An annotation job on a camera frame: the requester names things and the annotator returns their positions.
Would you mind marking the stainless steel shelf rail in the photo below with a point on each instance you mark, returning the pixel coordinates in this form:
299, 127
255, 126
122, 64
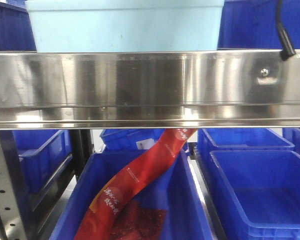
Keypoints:
200, 89

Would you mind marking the red snack package strip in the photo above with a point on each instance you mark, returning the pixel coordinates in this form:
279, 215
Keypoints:
128, 182

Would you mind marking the dark blue bin lower right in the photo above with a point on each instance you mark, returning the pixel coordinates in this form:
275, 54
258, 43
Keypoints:
257, 193

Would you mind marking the dark blue bin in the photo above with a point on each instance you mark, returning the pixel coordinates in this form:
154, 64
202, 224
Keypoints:
251, 24
237, 139
40, 153
175, 191
257, 193
15, 27
130, 139

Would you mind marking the dark blue bin rear right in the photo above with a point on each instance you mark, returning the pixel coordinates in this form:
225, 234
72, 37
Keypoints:
237, 139

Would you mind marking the dark blue bin lower middle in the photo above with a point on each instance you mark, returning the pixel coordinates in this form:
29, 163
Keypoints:
175, 191

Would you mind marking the light blue plastic bin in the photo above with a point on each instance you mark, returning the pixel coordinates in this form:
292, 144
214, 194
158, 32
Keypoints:
78, 26

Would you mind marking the dark blue bin upper right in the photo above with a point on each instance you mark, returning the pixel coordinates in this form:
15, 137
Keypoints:
251, 24

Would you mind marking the dark blue bin far left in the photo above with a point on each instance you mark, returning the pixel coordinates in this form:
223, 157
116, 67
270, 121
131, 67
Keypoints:
40, 153

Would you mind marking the perforated steel shelf upright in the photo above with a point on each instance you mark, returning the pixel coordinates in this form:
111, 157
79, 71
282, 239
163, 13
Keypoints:
10, 215

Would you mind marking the dark blue bin upper left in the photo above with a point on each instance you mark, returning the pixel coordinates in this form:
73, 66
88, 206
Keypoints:
15, 27

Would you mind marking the dark blue bin rear middle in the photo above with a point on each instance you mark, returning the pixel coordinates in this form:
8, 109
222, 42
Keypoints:
130, 139

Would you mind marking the steel screw on rail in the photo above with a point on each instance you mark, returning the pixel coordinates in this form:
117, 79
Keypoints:
264, 72

